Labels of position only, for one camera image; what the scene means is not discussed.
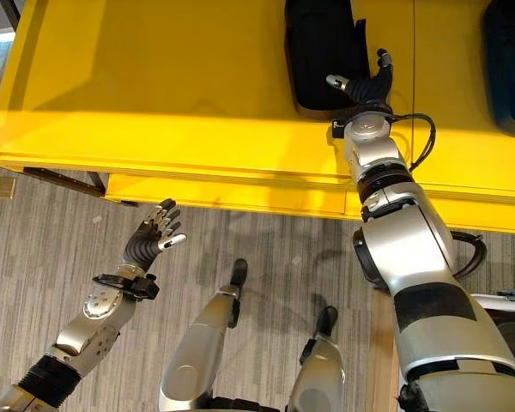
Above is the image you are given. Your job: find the light wooden board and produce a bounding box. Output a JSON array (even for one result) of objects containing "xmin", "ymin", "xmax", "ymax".
[{"xmin": 366, "ymin": 286, "xmax": 401, "ymax": 412}]

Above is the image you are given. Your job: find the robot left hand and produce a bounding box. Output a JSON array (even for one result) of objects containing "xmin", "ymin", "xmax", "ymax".
[{"xmin": 120, "ymin": 198, "xmax": 188, "ymax": 276}]

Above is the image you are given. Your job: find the silver robot left leg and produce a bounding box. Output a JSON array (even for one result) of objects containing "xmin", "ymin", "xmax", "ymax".
[{"xmin": 157, "ymin": 258, "xmax": 250, "ymax": 412}]

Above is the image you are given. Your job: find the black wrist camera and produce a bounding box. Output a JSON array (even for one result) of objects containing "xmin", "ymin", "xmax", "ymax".
[
  {"xmin": 330, "ymin": 116, "xmax": 349, "ymax": 140},
  {"xmin": 92, "ymin": 273, "xmax": 161, "ymax": 302}
]

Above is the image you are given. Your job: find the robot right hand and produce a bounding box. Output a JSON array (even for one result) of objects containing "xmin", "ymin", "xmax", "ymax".
[{"xmin": 325, "ymin": 48, "xmax": 395, "ymax": 107}]

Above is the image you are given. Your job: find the black metal shelf brace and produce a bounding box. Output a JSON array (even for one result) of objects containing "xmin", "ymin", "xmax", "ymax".
[{"xmin": 23, "ymin": 166, "xmax": 109, "ymax": 198}]

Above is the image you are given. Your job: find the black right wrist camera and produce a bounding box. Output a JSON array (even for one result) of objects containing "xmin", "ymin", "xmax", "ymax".
[{"xmin": 330, "ymin": 116, "xmax": 349, "ymax": 140}]

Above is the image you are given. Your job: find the yellow shelf unit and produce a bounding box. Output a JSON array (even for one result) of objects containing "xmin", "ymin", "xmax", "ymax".
[{"xmin": 0, "ymin": 0, "xmax": 515, "ymax": 236}]

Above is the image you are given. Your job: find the silver robot right leg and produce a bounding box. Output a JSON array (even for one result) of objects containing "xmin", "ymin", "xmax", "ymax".
[{"xmin": 286, "ymin": 305, "xmax": 347, "ymax": 412}]

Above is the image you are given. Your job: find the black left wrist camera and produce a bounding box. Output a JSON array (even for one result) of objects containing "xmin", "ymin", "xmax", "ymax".
[{"xmin": 92, "ymin": 273, "xmax": 161, "ymax": 302}]

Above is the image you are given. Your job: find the silver robot leg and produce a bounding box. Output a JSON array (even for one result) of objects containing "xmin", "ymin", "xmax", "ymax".
[
  {"xmin": 286, "ymin": 305, "xmax": 347, "ymax": 412},
  {"xmin": 157, "ymin": 258, "xmax": 250, "ymax": 412}
]

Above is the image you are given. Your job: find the black robot waist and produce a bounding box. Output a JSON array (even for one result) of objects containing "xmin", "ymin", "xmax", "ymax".
[{"xmin": 203, "ymin": 395, "xmax": 289, "ymax": 412}]

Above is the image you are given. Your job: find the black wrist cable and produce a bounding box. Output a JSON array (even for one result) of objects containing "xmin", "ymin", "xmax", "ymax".
[{"xmin": 388, "ymin": 112, "xmax": 438, "ymax": 173}]

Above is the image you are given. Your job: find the black elbow cable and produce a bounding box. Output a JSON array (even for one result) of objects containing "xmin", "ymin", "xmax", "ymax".
[{"xmin": 449, "ymin": 230, "xmax": 488, "ymax": 276}]

